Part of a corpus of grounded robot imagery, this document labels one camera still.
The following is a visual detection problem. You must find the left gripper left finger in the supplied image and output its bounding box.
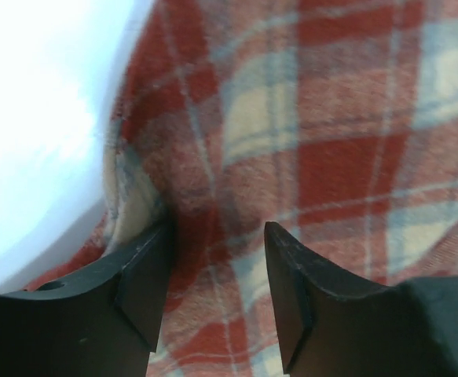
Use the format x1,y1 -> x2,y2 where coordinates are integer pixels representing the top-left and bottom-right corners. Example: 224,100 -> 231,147
0,221 -> 174,377

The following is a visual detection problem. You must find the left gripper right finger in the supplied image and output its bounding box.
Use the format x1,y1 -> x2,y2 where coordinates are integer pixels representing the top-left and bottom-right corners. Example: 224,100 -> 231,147
264,222 -> 458,377

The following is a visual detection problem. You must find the red plaid skirt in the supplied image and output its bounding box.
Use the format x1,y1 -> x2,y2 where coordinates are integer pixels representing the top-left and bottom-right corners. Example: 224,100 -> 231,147
29,1 -> 458,376

